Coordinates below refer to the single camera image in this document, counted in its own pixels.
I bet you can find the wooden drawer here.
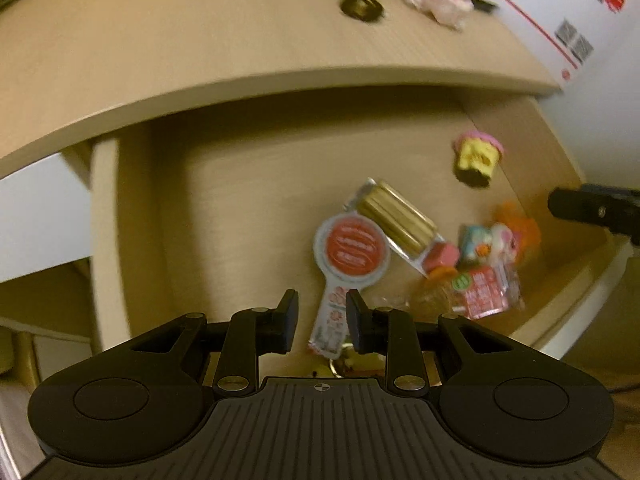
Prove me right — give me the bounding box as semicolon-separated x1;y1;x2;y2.
89;84;632;363

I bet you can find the small colourful toy figure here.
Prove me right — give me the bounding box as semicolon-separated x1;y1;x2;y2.
457;222;518;267

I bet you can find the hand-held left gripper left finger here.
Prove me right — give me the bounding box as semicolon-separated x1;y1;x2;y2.
131;288;300;395

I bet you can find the golden biscuit packet pink label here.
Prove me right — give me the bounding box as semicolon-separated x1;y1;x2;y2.
344;177;461;278

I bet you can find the yellow toy cup pink rim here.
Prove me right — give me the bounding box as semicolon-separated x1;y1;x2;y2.
452;130;502;188

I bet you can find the orange pumpkin capsule half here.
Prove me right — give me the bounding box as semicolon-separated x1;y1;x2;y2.
492;202;543;266

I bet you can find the round red label tag packet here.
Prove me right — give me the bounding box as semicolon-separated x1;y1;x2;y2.
306;212;392;358

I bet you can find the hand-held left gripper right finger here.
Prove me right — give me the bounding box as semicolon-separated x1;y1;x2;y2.
346;288;512;395

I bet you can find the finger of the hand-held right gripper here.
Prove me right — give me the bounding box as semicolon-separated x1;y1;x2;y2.
547;184;640;248

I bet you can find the clear snack packet red label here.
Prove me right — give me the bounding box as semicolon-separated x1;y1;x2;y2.
410;265;526;322

